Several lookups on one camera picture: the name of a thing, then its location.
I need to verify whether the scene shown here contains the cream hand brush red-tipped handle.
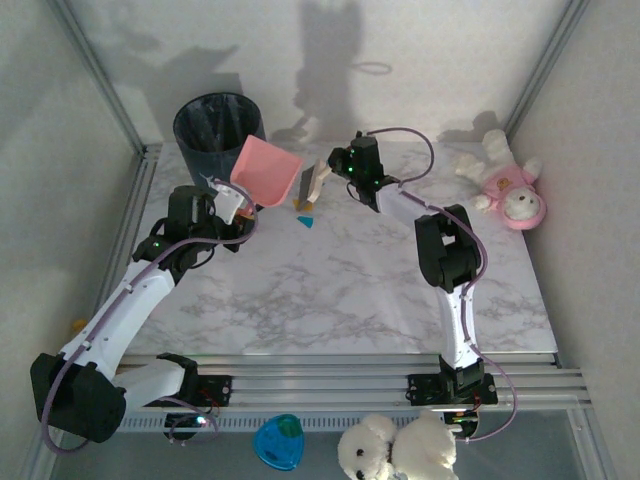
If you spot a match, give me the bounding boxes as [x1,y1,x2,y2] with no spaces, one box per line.
[298,158,335,205]

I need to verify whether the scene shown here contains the pink plastic dustpan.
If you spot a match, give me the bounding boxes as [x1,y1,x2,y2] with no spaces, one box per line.
[229,133,305,217]

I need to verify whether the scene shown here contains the dark blue trash bin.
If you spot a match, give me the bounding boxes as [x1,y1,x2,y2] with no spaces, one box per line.
[172,92,266,194]

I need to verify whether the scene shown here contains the white plush bear pink shirt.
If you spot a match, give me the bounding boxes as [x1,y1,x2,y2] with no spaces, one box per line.
[453,128,549,233]

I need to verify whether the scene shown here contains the blue translucent plastic dish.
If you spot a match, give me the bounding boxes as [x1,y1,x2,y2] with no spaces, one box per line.
[252,413,305,473]

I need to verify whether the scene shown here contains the white plush dog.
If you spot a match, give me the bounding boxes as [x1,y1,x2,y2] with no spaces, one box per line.
[337,410,460,480]

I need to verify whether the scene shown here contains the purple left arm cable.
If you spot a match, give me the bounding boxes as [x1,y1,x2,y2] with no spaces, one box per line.
[40,178,262,455]

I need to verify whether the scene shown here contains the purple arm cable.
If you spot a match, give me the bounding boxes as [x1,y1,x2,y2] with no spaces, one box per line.
[366,126,520,445]
[40,178,262,455]

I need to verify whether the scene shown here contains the aluminium side rail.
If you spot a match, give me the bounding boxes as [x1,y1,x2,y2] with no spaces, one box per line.
[97,143,164,361]

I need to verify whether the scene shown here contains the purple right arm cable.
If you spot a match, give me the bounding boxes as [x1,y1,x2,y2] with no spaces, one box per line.
[366,126,520,445]

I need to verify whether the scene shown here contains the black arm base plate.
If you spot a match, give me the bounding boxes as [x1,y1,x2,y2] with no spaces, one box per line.
[407,372,499,407]
[197,374,234,408]

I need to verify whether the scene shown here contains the aluminium frame post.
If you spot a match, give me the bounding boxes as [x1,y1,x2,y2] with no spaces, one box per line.
[567,407,619,480]
[47,0,149,159]
[502,0,591,149]
[19,424,66,480]

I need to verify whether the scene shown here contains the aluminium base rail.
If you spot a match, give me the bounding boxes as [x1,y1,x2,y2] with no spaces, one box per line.
[114,352,594,416]

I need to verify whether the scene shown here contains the white slotted cable duct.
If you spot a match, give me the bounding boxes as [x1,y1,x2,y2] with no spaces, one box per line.
[119,412,451,434]

